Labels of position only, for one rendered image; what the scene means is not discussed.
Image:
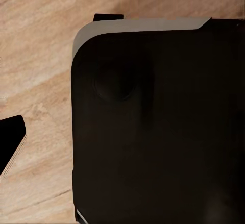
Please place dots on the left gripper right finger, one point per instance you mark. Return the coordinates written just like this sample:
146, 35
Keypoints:
237, 131

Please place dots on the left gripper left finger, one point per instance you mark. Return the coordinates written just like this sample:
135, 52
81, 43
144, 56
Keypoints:
12, 131

